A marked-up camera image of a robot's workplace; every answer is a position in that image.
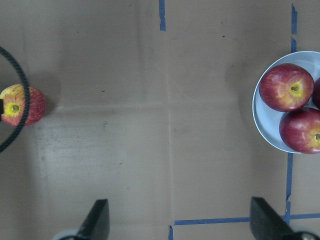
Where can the red apple on plate front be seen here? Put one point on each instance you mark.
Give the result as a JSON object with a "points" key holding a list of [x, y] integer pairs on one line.
{"points": [[300, 130]]}

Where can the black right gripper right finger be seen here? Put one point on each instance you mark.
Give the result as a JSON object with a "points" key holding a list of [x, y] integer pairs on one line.
{"points": [[266, 224]]}

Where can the yellow-red apple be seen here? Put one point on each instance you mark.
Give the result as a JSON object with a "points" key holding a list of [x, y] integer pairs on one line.
{"points": [[14, 105]]}

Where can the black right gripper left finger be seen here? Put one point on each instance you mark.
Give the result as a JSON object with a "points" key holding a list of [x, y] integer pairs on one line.
{"points": [[96, 225]]}

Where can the red apple on plate left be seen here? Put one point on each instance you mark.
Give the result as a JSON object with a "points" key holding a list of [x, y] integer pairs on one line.
{"points": [[286, 87]]}

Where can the light blue plate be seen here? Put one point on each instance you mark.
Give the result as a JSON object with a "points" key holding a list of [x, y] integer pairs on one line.
{"points": [[266, 119]]}

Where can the red apple on plate right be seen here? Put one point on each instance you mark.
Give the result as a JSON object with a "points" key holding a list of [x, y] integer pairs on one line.
{"points": [[316, 93]]}

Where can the red apple on plate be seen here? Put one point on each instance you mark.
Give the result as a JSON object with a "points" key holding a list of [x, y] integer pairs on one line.
{"points": [[316, 93], [286, 87], [300, 130]]}

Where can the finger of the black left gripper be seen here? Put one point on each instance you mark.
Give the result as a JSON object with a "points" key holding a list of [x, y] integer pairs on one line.
{"points": [[1, 108]]}

